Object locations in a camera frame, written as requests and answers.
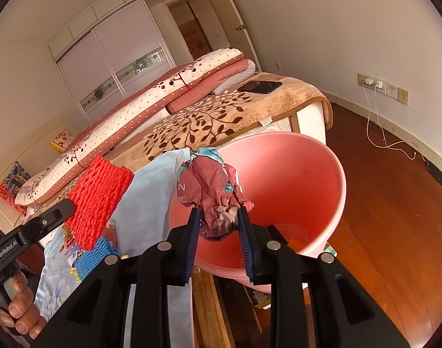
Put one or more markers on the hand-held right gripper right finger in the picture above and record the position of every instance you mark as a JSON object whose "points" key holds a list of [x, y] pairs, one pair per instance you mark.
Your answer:
{"points": [[247, 250]]}

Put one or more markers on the cream bed headboard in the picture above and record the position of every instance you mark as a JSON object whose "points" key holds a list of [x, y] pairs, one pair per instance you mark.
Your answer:
{"points": [[25, 141]]}

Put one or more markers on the yellow flower pillow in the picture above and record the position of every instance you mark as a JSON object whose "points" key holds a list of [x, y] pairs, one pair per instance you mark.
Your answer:
{"points": [[61, 140]]}

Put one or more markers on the colourful printed cushion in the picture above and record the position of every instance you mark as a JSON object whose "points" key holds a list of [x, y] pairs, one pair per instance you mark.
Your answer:
{"points": [[12, 185]]}

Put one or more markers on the pink plastic basin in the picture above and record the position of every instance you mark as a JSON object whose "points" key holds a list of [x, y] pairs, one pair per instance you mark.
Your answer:
{"points": [[297, 174]]}

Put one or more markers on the white sliding-door wardrobe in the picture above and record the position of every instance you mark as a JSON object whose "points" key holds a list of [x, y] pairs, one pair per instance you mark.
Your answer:
{"points": [[116, 43]]}

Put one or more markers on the white folded sheet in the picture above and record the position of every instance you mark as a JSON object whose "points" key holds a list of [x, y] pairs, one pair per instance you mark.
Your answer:
{"points": [[239, 76]]}

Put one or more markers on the red and blue wrapper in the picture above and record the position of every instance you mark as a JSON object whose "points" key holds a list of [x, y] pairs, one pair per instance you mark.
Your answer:
{"points": [[210, 188]]}

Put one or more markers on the black smartphone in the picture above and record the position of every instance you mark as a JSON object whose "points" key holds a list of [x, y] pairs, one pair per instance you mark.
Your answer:
{"points": [[259, 87]]}

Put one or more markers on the polka dot quilt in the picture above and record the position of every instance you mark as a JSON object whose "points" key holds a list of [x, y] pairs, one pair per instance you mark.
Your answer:
{"points": [[134, 108]]}

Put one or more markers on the wooden board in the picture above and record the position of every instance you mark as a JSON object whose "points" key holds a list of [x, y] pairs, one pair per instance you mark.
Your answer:
{"points": [[210, 308]]}

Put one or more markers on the orange mesh piece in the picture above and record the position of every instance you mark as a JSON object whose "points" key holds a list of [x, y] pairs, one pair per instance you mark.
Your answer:
{"points": [[299, 245]]}

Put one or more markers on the pink folded blanket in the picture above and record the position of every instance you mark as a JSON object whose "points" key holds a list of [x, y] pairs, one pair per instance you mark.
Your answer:
{"points": [[213, 83]]}

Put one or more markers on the person's left hand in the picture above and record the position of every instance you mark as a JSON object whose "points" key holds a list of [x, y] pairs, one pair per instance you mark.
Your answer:
{"points": [[25, 311]]}

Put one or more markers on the cream room door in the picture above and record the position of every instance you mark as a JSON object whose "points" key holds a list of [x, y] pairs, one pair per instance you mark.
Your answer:
{"points": [[235, 7]]}

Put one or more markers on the blue foam fruit net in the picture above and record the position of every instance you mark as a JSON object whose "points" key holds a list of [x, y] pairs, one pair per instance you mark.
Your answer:
{"points": [[94, 261]]}

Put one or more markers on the light blue printed cloth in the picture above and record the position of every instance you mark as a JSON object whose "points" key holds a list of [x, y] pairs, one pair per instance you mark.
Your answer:
{"points": [[148, 203]]}

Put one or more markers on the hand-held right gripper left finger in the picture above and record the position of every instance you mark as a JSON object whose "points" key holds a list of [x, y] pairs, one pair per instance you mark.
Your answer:
{"points": [[193, 239]]}

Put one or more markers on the black power bank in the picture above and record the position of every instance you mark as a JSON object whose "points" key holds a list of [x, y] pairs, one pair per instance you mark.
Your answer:
{"points": [[436, 173]]}

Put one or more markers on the white charger plug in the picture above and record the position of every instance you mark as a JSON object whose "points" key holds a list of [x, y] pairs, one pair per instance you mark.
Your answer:
{"points": [[379, 85], [369, 81]]}

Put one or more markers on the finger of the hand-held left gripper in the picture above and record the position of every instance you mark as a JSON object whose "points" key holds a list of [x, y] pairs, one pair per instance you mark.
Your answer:
{"points": [[50, 217]]}

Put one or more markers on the white bed base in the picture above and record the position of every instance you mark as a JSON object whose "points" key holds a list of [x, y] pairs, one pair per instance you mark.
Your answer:
{"points": [[310, 123]]}

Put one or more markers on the yellow box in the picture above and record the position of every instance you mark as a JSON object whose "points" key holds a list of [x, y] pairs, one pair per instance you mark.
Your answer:
{"points": [[263, 301]]}

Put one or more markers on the red blue knitted cloth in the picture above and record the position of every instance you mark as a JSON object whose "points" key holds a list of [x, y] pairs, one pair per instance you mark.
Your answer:
{"points": [[97, 195]]}

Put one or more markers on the white wall socket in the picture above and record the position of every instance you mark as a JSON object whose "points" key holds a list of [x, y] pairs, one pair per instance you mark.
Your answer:
{"points": [[384, 85], [403, 96], [361, 79], [391, 90]]}

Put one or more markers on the brown leaf-pattern blanket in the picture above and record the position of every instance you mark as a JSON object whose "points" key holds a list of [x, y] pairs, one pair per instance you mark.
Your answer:
{"points": [[221, 116]]}

